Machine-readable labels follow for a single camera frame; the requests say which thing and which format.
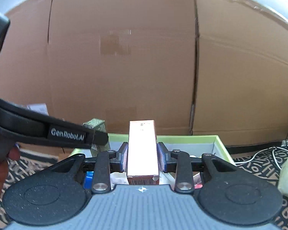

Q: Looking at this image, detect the large brown cardboard box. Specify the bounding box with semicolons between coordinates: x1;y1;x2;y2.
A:
0;0;288;146

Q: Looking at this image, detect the blue white small box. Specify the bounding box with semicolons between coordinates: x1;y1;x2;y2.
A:
83;171;94;190

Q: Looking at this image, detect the olive green small box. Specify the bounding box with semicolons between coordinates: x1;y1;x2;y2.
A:
83;118;110;157

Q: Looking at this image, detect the patterned black rug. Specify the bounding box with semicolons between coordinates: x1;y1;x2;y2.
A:
0;148;288;229

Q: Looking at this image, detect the brown white carton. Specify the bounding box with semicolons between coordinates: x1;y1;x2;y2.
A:
126;120;160;185

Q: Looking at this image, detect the white shipping label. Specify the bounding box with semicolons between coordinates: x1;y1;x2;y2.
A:
26;103;49;115

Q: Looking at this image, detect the green storage box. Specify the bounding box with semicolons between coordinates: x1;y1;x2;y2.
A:
70;132;237;187

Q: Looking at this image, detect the white cable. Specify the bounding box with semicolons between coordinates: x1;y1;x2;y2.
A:
236;143;288;167

